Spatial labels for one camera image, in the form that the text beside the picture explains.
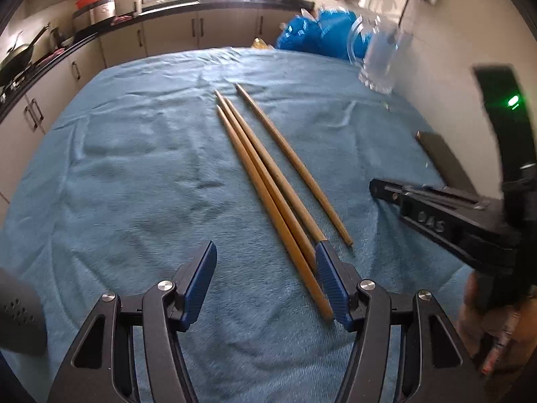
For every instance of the black kitchen countertop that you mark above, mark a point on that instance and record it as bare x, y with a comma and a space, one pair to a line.
176, 6

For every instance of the grey perforated plastic object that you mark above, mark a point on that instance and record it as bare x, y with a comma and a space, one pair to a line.
19, 315

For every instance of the steel pot with red lid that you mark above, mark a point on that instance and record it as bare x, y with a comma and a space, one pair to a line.
100, 8

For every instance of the white base cabinets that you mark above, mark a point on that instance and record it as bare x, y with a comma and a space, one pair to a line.
168, 35

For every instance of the clear glass mug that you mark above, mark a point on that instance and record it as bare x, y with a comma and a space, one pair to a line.
381, 63

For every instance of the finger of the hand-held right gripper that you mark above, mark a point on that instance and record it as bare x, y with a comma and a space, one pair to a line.
386, 189

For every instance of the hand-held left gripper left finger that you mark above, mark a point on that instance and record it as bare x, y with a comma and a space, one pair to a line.
201, 285

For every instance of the single wooden chopstick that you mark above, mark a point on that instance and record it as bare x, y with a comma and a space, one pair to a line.
256, 151
293, 163
243, 155

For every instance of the blue tablecloth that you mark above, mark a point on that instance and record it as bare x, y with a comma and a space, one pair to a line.
147, 176

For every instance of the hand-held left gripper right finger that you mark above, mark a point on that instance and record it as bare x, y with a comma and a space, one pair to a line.
331, 285

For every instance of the gas stove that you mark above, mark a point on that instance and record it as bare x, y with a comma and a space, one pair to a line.
16, 82

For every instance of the small yellow object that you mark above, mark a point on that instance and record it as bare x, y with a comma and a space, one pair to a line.
260, 43

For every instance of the black wok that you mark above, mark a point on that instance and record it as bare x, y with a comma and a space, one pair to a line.
16, 56

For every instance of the small metal clip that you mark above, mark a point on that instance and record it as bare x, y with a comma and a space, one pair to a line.
385, 105

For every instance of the person's right hand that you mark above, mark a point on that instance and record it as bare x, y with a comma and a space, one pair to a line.
467, 315

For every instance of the blue plastic bag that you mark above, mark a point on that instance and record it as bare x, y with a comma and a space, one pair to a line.
310, 33

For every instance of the pink rag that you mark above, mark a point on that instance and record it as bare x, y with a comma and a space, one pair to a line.
121, 19

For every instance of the black phone in clear case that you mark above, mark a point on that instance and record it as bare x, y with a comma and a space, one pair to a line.
444, 159

